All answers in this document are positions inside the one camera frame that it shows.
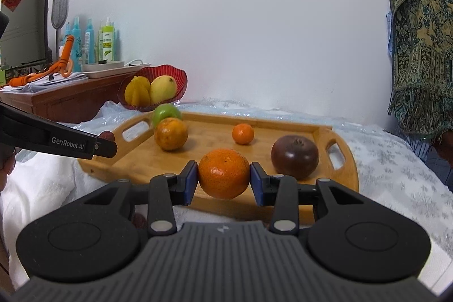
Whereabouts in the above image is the dark wooden furniture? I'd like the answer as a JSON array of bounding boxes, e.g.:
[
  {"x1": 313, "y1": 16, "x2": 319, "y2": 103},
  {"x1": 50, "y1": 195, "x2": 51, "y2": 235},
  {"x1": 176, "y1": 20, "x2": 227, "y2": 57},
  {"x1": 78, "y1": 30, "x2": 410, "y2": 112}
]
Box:
[{"x1": 433, "y1": 128, "x2": 453, "y2": 193}]

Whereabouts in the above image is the green apple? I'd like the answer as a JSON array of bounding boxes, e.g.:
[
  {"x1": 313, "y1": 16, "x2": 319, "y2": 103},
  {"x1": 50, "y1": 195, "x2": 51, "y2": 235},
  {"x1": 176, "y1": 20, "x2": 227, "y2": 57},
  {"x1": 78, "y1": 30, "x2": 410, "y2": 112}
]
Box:
[{"x1": 152, "y1": 104, "x2": 183, "y2": 127}]

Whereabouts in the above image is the large speckled orange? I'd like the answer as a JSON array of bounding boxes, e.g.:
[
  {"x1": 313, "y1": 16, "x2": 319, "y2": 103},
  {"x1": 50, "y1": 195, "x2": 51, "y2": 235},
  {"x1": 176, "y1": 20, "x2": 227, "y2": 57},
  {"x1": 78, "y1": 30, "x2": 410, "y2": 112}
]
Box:
[{"x1": 153, "y1": 117, "x2": 189, "y2": 151}]

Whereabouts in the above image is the stack of papers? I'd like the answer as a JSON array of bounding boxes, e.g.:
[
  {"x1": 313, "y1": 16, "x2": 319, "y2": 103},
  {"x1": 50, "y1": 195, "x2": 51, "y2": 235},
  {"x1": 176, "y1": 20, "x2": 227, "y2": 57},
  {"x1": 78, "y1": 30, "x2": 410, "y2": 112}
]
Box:
[{"x1": 0, "y1": 72, "x2": 89, "y2": 92}]

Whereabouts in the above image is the white towel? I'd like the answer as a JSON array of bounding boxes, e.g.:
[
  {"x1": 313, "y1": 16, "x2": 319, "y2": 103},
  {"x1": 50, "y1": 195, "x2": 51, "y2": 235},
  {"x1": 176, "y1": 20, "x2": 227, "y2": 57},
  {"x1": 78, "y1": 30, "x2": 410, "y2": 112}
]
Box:
[{"x1": 0, "y1": 146, "x2": 315, "y2": 292}]

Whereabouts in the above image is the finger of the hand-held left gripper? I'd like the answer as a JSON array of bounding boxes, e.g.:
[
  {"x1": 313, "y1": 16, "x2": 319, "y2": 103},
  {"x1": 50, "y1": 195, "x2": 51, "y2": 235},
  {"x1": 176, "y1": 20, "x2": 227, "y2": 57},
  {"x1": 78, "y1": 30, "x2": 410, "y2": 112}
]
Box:
[{"x1": 0, "y1": 102, "x2": 118, "y2": 160}]

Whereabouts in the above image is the yellow mango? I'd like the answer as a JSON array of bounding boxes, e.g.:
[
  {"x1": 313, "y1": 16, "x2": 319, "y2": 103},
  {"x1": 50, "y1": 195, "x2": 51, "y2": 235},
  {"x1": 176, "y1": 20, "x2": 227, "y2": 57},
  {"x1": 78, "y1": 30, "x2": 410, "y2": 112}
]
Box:
[{"x1": 149, "y1": 75, "x2": 177, "y2": 105}]

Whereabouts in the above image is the wooden tray with handles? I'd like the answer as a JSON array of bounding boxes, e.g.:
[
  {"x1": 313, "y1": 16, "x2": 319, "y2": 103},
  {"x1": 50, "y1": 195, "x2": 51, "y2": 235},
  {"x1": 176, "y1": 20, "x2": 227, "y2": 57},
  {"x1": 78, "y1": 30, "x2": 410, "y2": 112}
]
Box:
[{"x1": 77, "y1": 111, "x2": 360, "y2": 226}]

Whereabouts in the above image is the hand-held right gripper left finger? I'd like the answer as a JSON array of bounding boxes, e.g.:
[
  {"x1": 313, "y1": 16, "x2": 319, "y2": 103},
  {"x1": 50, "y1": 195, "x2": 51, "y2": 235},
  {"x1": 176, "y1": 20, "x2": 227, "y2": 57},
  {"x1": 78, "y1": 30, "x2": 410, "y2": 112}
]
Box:
[{"x1": 83, "y1": 160, "x2": 199, "y2": 235}]

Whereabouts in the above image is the dark monitor screen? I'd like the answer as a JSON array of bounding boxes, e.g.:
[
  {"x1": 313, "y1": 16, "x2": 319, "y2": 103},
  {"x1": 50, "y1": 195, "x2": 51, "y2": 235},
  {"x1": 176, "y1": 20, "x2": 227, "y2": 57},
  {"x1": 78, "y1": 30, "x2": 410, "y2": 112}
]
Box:
[{"x1": 0, "y1": 0, "x2": 57, "y2": 71}]

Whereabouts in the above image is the yellow starfruit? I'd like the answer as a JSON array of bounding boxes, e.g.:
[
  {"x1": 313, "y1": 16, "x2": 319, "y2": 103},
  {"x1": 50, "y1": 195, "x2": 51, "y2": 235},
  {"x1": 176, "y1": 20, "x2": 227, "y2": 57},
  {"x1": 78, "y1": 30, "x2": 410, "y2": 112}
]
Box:
[{"x1": 124, "y1": 76, "x2": 152, "y2": 106}]

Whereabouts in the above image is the person's left hand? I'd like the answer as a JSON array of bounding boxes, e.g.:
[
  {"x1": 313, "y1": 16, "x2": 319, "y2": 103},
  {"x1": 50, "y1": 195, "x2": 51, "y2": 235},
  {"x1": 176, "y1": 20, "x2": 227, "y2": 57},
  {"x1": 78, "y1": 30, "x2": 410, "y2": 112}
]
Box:
[{"x1": 0, "y1": 160, "x2": 16, "y2": 192}]

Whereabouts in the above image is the white electric fly swatter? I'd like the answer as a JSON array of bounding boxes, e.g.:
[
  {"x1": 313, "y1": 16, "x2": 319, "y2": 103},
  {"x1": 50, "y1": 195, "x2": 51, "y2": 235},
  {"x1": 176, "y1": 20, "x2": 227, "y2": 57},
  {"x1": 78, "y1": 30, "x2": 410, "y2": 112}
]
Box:
[{"x1": 51, "y1": 0, "x2": 70, "y2": 62}]

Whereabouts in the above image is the red glass bowl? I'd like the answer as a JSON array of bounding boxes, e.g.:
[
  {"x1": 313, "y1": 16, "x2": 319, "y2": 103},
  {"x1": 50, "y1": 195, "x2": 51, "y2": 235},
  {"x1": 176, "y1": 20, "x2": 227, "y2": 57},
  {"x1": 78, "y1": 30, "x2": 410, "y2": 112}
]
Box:
[{"x1": 117, "y1": 64, "x2": 188, "y2": 112}]

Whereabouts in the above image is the brown wooden cabinet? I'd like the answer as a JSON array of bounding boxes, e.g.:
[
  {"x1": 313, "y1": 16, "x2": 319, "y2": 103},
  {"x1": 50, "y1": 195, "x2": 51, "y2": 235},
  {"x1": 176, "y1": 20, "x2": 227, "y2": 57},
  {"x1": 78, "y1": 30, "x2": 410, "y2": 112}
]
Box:
[{"x1": 0, "y1": 70, "x2": 142, "y2": 124}]

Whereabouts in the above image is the dark purple round fruit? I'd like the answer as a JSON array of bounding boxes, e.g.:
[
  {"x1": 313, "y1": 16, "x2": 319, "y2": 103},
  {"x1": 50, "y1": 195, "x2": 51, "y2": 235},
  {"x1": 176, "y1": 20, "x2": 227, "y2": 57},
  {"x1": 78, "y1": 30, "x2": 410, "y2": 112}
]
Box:
[{"x1": 271, "y1": 134, "x2": 320, "y2": 181}]

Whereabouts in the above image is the orange cord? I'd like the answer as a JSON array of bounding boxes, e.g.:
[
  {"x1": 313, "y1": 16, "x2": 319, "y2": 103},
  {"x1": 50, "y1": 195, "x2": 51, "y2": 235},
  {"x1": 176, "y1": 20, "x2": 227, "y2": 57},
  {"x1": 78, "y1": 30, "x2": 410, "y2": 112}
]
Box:
[{"x1": 9, "y1": 35, "x2": 76, "y2": 87}]

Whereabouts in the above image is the small orange mandarin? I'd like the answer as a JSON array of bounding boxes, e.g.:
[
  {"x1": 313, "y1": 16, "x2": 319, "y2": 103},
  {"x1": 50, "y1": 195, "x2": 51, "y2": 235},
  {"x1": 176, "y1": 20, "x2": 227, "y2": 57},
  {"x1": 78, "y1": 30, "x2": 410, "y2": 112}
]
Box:
[
  {"x1": 232, "y1": 123, "x2": 255, "y2": 146},
  {"x1": 198, "y1": 148, "x2": 251, "y2": 200}
]

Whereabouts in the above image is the white rectangular tray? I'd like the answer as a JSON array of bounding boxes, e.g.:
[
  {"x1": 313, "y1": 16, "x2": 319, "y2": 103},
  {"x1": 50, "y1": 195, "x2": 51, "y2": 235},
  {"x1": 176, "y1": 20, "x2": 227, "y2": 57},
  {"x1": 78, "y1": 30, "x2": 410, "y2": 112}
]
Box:
[{"x1": 81, "y1": 59, "x2": 125, "y2": 79}]

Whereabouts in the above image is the green patterned scarf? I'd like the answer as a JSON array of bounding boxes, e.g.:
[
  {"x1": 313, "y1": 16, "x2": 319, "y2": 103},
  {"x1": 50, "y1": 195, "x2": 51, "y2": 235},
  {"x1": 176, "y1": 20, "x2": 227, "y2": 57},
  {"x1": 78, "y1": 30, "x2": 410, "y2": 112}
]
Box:
[{"x1": 386, "y1": 0, "x2": 453, "y2": 133}]

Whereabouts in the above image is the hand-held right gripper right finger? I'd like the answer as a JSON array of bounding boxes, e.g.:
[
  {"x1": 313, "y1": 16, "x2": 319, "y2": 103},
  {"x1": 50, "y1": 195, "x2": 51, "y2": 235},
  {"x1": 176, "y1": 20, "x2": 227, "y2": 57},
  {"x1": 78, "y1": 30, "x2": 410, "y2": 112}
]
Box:
[{"x1": 249, "y1": 162, "x2": 369, "y2": 235}]

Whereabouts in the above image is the green spray bottle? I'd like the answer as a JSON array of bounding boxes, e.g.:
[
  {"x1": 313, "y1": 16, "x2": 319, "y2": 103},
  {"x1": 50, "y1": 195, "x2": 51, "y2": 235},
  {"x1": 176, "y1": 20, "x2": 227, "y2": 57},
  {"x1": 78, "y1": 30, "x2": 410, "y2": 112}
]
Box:
[{"x1": 101, "y1": 17, "x2": 116, "y2": 62}]

